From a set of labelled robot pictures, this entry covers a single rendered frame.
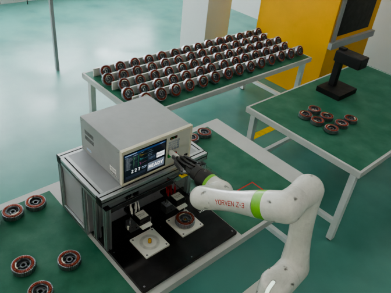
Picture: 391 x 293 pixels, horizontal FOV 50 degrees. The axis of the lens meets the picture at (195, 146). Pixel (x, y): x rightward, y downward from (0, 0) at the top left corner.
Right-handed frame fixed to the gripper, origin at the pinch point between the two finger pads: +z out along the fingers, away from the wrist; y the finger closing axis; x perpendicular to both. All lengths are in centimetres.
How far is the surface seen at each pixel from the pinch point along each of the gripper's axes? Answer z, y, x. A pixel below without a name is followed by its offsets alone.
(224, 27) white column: 266, 313, -70
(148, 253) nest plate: -15, -25, -43
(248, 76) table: 105, 182, -45
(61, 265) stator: 4, -63, -43
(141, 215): -2.3, -21.3, -28.7
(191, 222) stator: -14.1, 4.4, -38.9
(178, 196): -2.4, 4.0, -28.7
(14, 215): 48, -68, -42
